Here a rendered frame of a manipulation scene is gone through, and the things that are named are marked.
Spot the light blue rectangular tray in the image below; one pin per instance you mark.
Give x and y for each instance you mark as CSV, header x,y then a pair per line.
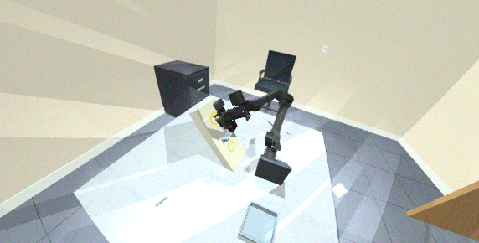
x,y
259,224

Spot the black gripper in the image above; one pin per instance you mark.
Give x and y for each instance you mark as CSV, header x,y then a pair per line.
x,y
218,106

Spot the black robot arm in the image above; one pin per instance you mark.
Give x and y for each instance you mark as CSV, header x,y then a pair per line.
x,y
242,108

